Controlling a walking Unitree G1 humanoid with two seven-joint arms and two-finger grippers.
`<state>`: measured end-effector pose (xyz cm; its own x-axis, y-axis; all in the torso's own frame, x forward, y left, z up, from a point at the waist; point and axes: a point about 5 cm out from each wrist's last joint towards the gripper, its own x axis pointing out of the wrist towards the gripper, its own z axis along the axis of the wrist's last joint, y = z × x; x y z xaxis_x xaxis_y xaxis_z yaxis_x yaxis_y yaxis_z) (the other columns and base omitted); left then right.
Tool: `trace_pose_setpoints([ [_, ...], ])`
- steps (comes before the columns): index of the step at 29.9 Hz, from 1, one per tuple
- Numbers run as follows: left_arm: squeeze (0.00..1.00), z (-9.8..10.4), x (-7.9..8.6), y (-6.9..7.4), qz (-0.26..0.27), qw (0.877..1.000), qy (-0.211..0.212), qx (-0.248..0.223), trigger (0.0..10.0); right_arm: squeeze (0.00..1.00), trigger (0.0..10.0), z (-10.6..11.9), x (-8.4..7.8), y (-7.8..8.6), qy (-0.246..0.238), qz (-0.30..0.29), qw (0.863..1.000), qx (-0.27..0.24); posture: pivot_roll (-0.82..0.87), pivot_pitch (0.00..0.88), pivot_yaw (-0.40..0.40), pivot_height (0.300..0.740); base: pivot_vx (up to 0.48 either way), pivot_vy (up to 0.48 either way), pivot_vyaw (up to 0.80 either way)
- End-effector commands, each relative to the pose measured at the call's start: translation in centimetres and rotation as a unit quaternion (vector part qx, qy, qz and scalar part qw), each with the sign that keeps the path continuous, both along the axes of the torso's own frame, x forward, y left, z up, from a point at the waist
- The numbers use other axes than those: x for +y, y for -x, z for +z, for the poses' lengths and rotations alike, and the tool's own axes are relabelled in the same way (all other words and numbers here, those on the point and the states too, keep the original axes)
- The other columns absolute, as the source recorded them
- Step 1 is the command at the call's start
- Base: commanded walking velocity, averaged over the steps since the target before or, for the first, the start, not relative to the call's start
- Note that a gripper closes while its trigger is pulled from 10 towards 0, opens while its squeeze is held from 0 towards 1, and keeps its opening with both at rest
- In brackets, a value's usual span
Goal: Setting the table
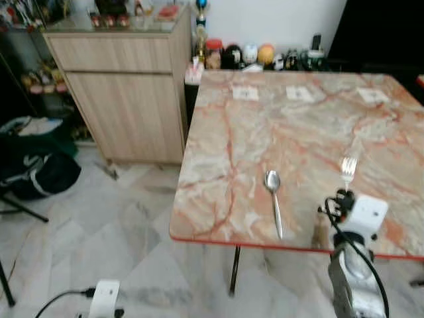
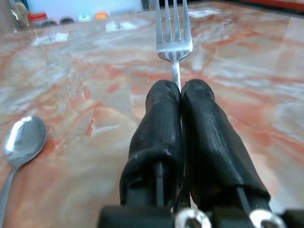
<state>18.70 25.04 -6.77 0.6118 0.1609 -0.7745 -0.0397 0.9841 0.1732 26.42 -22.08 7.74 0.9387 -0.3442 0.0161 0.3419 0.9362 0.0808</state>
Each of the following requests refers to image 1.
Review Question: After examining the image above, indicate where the black stand leg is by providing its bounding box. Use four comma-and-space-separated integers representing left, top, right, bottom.
0, 193, 50, 223

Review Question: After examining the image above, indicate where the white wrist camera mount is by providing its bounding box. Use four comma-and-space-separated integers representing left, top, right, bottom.
344, 194, 390, 247
87, 280, 122, 318

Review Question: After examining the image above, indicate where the dark shelf with figurines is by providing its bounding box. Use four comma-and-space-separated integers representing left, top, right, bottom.
0, 25, 75, 141

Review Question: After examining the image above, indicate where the white round jar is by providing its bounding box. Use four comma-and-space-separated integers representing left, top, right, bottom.
242, 44, 259, 66

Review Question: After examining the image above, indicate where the silver metal spoon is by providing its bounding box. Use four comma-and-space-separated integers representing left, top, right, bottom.
264, 170, 286, 240

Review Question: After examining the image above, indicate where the red lidded jar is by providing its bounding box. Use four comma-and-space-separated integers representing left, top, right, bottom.
205, 39, 223, 70

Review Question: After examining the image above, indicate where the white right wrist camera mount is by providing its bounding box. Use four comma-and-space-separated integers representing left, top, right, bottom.
344, 194, 390, 247

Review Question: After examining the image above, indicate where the black and green bag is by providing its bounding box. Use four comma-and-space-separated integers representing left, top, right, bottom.
0, 116, 83, 201

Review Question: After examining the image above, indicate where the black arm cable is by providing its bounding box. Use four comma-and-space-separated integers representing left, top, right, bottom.
34, 287, 97, 318
321, 204, 390, 318

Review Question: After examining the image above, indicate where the white and pink box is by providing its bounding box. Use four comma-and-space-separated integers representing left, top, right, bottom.
185, 60, 205, 86

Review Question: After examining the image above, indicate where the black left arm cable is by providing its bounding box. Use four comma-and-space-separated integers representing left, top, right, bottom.
34, 287, 97, 318

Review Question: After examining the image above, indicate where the white paper marker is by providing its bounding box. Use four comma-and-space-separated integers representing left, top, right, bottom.
357, 87, 390, 105
286, 86, 315, 103
233, 86, 260, 101

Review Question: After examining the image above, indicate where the light wooden cabinet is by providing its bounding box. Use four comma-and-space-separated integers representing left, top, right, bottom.
42, 9, 194, 166

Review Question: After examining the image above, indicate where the gold and blue trophy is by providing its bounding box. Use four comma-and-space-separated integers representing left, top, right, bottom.
194, 0, 210, 64

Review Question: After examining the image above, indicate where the silver metal fork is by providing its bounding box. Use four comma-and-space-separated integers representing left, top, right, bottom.
341, 155, 358, 194

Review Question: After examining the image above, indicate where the marble top dining table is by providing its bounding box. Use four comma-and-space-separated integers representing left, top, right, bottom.
169, 69, 424, 297

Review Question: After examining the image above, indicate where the black round jar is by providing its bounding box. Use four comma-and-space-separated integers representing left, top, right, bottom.
222, 44, 243, 70

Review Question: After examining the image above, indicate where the black television screen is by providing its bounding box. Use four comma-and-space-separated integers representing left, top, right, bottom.
327, 0, 424, 75

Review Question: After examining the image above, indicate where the orange round jar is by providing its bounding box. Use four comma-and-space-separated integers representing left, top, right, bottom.
258, 43, 276, 66

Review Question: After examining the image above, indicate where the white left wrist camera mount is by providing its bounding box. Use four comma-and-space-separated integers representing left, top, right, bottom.
87, 280, 122, 318

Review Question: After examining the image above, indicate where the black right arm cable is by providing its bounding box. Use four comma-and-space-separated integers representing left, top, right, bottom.
321, 204, 390, 318

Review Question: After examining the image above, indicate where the red tray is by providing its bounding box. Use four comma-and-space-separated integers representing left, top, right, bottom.
158, 5, 180, 20

